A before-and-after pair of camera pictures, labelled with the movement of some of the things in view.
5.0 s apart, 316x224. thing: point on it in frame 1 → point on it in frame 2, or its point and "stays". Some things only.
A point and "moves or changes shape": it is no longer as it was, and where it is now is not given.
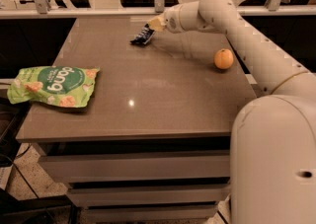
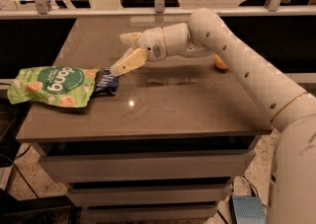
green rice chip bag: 56,85 stays
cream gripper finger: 157,24 → 133,58
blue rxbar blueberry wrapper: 144,36 moves or changes shape
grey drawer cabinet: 154,145 stays
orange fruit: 223,58 stays
